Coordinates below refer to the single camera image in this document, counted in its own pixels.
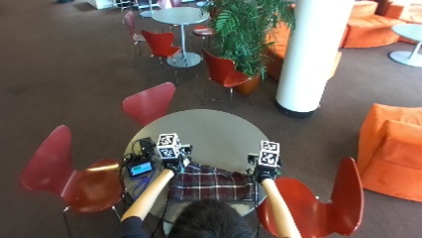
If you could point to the red round stool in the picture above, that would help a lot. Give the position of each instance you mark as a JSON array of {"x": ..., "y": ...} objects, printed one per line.
[{"x": 203, "y": 31}]

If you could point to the orange round sofa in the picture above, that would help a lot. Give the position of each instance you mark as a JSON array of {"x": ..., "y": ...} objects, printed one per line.
[{"x": 370, "y": 28}]

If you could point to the green potted palm plant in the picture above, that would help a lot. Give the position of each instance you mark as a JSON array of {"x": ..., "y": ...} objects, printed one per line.
[{"x": 247, "y": 29}]

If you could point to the white round pillar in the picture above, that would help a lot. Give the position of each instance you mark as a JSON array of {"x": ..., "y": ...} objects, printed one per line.
[{"x": 314, "y": 56}]

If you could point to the white marker cube, right glove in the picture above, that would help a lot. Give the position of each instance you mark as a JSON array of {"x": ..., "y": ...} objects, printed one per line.
[{"x": 268, "y": 153}]

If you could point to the orange plant pot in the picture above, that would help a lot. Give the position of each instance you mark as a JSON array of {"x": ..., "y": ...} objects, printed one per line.
[{"x": 248, "y": 85}]

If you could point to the white marker cube, glove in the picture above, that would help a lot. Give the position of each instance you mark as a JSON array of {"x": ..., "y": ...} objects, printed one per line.
[
  {"x": 169, "y": 144},
  {"x": 268, "y": 153}
]

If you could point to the dark red wooden chair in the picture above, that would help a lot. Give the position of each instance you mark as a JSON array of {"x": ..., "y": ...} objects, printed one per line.
[
  {"x": 322, "y": 211},
  {"x": 77, "y": 181},
  {"x": 150, "y": 103}
]

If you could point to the the person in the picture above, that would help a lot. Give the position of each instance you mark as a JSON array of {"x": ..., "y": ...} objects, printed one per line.
[{"x": 133, "y": 229}]

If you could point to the red chair with metal legs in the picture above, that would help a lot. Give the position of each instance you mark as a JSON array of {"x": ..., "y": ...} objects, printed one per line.
[
  {"x": 222, "y": 71},
  {"x": 161, "y": 43},
  {"x": 131, "y": 23}
]

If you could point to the person's left hand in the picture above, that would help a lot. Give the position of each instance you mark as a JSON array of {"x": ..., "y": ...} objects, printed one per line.
[{"x": 177, "y": 164}]

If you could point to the person's right hand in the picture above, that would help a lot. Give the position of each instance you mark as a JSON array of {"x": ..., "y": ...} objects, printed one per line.
[{"x": 267, "y": 173}]

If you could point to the black device with blue screen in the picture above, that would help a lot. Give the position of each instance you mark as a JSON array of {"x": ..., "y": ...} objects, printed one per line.
[{"x": 141, "y": 169}]

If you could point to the red plaid cloth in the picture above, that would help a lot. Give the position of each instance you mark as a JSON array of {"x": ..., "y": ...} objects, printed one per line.
[{"x": 211, "y": 185}]

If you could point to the orange armchair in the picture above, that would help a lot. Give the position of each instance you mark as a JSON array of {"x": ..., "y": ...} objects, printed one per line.
[{"x": 394, "y": 155}]

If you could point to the grey round pedestal table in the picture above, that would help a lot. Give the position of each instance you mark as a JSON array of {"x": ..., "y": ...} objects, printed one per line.
[
  {"x": 411, "y": 33},
  {"x": 182, "y": 16}
]

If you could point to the orange bench seat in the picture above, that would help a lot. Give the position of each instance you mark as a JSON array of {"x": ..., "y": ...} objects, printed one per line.
[{"x": 276, "y": 49}]

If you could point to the white marker cube, left glove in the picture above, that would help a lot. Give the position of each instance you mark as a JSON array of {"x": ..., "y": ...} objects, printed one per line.
[{"x": 169, "y": 144}]

